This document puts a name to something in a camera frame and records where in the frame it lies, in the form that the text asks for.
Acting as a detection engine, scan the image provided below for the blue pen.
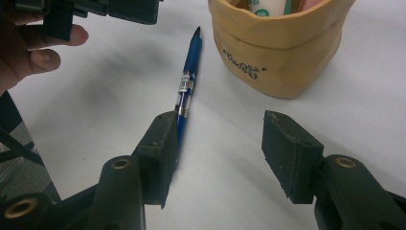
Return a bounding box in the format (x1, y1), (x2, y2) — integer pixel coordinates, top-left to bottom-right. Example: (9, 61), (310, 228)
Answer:
(173, 26), (203, 151)

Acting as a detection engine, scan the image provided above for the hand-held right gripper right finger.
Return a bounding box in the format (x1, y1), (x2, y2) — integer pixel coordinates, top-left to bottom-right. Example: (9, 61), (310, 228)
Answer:
(261, 109), (406, 230)

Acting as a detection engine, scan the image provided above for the white green glue stick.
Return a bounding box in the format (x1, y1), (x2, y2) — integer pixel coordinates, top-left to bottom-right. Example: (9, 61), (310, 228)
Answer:
(247, 0), (292, 17)

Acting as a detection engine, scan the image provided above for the black metal stand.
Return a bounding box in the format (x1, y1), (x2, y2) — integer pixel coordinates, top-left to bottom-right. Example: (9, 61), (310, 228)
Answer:
(0, 90), (46, 168)

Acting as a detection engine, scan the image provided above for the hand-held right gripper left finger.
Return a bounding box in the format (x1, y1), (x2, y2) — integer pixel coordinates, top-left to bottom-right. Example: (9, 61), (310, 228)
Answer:
(85, 109), (180, 230)

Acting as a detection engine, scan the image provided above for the white table cover sheet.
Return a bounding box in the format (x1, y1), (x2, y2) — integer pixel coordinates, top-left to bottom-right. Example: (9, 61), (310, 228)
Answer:
(6, 0), (406, 230)

